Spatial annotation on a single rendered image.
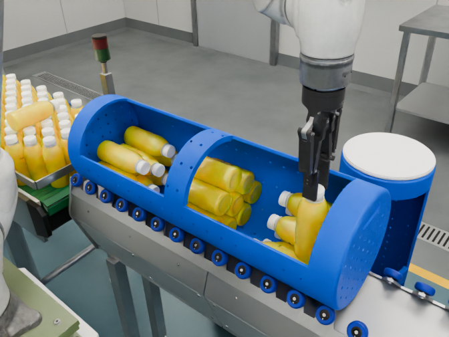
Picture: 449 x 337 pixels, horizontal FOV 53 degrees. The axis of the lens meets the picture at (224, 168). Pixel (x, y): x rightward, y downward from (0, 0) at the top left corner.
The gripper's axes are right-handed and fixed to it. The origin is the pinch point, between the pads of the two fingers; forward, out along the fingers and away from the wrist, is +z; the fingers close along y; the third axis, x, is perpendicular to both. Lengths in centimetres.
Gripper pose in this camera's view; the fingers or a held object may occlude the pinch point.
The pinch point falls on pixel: (316, 179)
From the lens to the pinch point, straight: 91.6
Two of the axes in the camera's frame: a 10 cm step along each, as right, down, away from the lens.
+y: 6.2, -4.5, 6.5
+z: 0.4, 8.4, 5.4
